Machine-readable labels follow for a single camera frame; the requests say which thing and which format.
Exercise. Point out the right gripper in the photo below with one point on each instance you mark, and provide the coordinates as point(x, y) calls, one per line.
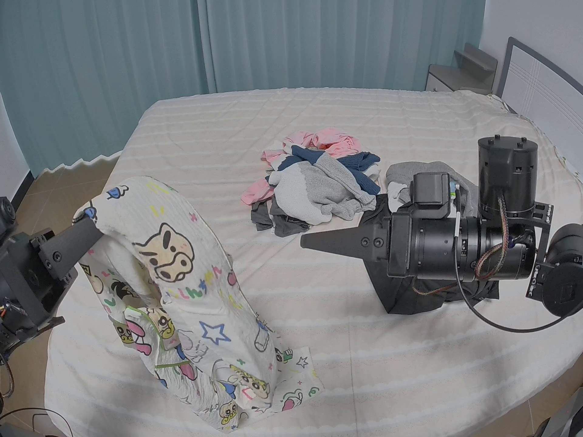
point(432, 248)

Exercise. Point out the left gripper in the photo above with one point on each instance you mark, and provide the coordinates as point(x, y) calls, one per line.
point(41, 280)

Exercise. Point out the white printed pyjama top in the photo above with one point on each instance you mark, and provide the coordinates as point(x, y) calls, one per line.
point(205, 266)

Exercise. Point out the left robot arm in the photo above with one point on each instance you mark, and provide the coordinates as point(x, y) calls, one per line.
point(5, 216)

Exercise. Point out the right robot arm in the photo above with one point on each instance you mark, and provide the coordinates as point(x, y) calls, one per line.
point(508, 175)

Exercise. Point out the pile of clothes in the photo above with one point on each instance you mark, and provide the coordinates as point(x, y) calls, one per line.
point(300, 189)

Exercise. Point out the bed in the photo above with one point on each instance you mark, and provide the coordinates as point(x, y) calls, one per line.
point(364, 362)

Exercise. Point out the black garment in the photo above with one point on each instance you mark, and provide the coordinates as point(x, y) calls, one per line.
point(401, 294)

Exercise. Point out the grey and white garment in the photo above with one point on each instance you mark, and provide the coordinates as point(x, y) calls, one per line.
point(405, 173)

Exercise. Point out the blue-green curtain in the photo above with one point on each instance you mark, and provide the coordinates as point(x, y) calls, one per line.
point(341, 30)
point(100, 62)

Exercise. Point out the grey bedside table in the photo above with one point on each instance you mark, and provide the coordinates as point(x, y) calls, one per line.
point(460, 78)

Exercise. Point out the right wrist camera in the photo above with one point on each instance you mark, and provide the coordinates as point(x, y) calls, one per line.
point(430, 189)

